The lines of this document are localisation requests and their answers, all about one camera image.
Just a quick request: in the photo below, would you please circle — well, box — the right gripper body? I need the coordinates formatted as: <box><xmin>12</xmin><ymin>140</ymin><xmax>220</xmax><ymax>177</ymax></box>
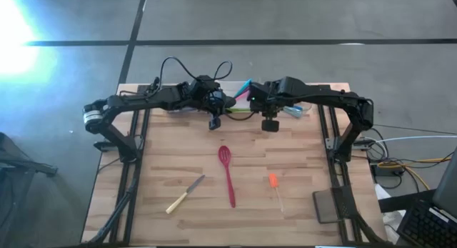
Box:
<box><xmin>249</xmin><ymin>81</ymin><xmax>283</xmax><ymax>115</ymax></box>

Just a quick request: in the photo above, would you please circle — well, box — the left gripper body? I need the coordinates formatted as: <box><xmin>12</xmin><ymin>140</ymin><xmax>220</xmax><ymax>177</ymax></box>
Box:
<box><xmin>191</xmin><ymin>75</ymin><xmax>226</xmax><ymax>115</ymax></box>

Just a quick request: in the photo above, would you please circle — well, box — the teal silicone spatula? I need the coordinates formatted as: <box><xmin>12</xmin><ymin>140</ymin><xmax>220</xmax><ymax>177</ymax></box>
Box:
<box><xmin>233</xmin><ymin>78</ymin><xmax>253</xmax><ymax>99</ymax></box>

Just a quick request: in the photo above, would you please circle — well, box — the orange brush clear handle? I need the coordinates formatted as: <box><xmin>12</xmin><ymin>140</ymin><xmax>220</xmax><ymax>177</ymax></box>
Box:
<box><xmin>268</xmin><ymin>173</ymin><xmax>286</xmax><ymax>214</ymax></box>

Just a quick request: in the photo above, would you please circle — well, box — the red slotted spoon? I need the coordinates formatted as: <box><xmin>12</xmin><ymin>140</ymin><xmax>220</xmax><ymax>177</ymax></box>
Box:
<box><xmin>217</xmin><ymin>144</ymin><xmax>237</xmax><ymax>209</ymax></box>

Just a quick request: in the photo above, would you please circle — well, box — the cream-handled knife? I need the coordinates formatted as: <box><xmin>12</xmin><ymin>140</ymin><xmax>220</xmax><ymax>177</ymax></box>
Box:
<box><xmin>165</xmin><ymin>174</ymin><xmax>206</xmax><ymax>215</ymax></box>

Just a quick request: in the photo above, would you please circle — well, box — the clear plastic bin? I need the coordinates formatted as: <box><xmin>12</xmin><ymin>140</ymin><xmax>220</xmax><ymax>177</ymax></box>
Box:
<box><xmin>256</xmin><ymin>84</ymin><xmax>313</xmax><ymax>119</ymax></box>

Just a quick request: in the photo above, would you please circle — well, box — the grey connector box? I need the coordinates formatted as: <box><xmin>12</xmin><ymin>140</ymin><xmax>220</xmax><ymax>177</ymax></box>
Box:
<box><xmin>351</xmin><ymin>136</ymin><xmax>376</xmax><ymax>149</ymax></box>

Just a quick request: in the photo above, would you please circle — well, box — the black power brick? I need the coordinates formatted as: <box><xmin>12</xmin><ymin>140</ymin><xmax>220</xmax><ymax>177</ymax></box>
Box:
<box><xmin>370</xmin><ymin>163</ymin><xmax>394</xmax><ymax>178</ymax></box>

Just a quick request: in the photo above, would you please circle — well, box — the black desk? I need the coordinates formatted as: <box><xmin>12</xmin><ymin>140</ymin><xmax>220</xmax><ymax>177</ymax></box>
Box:
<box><xmin>377</xmin><ymin>189</ymin><xmax>438</xmax><ymax>214</ymax></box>

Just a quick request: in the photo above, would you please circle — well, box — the white cloth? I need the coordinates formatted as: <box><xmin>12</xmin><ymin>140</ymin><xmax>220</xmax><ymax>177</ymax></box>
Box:
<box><xmin>373</xmin><ymin>183</ymin><xmax>406</xmax><ymax>244</ymax></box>

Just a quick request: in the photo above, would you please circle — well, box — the black keyboard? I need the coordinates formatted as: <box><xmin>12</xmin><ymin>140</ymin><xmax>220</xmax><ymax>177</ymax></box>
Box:
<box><xmin>396</xmin><ymin>199</ymin><xmax>457</xmax><ymax>248</ymax></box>

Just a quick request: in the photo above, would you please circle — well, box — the grey monitor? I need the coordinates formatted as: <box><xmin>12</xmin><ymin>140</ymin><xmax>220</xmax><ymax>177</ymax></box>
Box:
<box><xmin>433</xmin><ymin>147</ymin><xmax>457</xmax><ymax>219</ymax></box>

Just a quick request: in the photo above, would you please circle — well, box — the black chair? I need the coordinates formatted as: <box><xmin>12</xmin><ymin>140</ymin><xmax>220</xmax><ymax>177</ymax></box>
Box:
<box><xmin>0</xmin><ymin>132</ymin><xmax>59</xmax><ymax>248</ymax></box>

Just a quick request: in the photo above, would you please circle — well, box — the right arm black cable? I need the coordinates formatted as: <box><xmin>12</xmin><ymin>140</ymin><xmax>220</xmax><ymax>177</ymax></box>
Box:
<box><xmin>225</xmin><ymin>111</ymin><xmax>257</xmax><ymax>121</ymax></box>

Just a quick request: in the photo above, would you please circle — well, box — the black table frame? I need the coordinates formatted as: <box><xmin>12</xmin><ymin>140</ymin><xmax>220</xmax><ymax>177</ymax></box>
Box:
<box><xmin>81</xmin><ymin>76</ymin><xmax>393</xmax><ymax>247</ymax></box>

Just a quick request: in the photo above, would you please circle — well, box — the yellow cable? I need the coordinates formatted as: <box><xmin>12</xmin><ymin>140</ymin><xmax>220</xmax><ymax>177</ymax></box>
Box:
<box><xmin>377</xmin><ymin>157</ymin><xmax>453</xmax><ymax>191</ymax></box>

